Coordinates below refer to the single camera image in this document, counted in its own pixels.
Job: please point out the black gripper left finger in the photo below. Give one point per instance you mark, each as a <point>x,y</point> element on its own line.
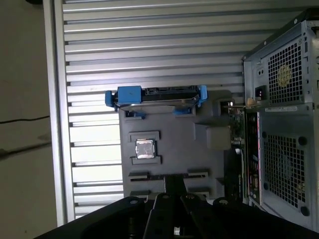
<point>159,216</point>

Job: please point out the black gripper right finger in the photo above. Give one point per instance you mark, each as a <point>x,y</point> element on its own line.
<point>224,219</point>

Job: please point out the dark RAM stick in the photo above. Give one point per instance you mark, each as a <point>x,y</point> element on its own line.
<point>139,179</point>

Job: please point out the silver CPU chip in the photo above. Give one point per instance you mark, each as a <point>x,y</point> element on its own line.
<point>145,149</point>

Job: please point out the grey plastic parts rack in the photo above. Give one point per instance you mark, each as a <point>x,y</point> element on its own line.
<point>179,149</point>

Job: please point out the green graphics card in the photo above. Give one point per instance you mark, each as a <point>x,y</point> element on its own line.
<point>236,124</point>

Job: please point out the open black PC case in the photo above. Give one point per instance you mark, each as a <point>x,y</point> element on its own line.
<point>286,119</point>

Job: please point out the hard disk in blue carrier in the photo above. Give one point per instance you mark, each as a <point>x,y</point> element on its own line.
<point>129,95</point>

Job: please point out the grey power supply unit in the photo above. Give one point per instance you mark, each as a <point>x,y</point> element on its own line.
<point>285,74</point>

